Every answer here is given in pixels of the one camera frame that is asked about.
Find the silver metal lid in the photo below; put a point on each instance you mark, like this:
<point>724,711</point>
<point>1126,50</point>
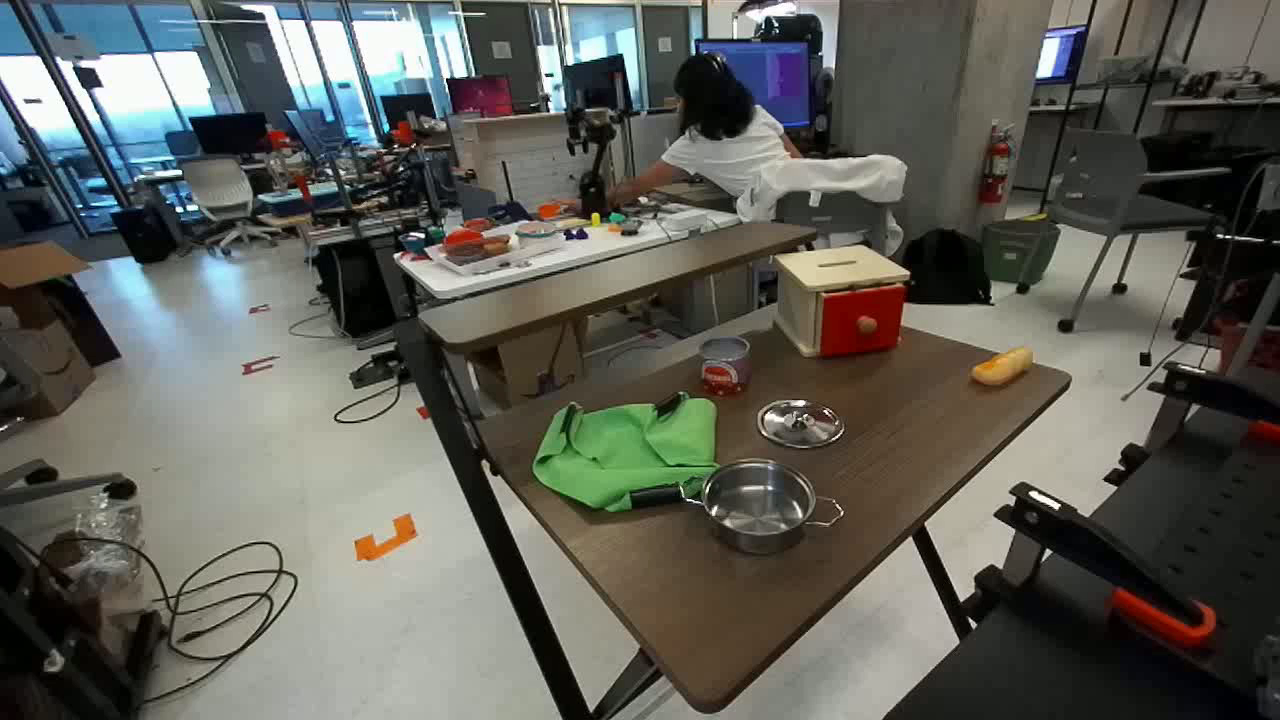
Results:
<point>803,421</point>

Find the silver metal pot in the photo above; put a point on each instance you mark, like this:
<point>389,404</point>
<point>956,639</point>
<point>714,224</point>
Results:
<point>763,506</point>

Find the black marker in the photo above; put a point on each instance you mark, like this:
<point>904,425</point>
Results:
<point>670,401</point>

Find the clear cup red contents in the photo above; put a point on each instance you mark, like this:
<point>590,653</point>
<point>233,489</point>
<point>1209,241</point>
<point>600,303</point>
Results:
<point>724,367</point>

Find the cluttered back work table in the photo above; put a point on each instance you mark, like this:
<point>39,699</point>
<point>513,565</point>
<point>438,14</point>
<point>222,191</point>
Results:
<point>600,283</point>

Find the green cloth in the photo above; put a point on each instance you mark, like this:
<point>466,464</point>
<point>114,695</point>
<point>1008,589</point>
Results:
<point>604,457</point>

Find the white work table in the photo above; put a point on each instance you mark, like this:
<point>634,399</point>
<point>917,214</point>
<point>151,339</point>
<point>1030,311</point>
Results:
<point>532,261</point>

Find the brown wooden table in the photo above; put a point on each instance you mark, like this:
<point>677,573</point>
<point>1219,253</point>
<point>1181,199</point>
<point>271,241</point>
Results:
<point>461,442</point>

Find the wooden box red drawer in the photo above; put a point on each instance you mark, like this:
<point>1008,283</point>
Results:
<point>842,307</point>

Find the person in white shirt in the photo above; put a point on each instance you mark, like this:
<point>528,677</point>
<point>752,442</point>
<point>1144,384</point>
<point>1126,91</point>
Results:
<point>724,141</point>

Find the white jacket on chair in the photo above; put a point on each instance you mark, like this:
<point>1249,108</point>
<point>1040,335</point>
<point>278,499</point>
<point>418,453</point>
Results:
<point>825,183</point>

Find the pink lit monitor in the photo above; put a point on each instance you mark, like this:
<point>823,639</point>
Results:
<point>482,96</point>

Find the large blue lit monitor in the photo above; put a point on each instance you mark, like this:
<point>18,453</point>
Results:
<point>763,72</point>

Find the black backpack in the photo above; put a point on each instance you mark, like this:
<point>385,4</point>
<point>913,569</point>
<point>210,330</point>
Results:
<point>945,269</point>

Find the green bin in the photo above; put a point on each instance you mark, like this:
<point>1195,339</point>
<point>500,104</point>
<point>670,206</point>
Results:
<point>1023,251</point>

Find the red fire extinguisher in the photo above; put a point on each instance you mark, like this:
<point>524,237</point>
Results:
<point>992,165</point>

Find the white office chair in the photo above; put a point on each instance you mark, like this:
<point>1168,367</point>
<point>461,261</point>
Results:
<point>222,199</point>

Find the black dark monitor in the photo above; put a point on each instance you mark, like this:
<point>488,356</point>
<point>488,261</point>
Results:
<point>227,132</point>

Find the grey plastic chair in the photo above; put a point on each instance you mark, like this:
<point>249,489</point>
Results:
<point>1107,201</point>

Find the black trash bin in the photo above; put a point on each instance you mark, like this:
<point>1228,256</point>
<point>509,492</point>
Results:
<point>144,234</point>

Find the small blue lit monitor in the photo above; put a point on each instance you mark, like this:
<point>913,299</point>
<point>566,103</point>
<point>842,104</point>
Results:
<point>1062,54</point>

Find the clear water bottle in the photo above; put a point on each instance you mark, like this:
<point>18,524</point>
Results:
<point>105,520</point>

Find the large cardboard box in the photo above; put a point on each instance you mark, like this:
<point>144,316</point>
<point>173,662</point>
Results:
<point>41,335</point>

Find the black camera on tripod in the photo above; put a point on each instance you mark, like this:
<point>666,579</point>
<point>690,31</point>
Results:
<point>595,151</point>

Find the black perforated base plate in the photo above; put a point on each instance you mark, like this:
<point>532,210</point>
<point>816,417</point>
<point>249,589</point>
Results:
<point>1174,535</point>

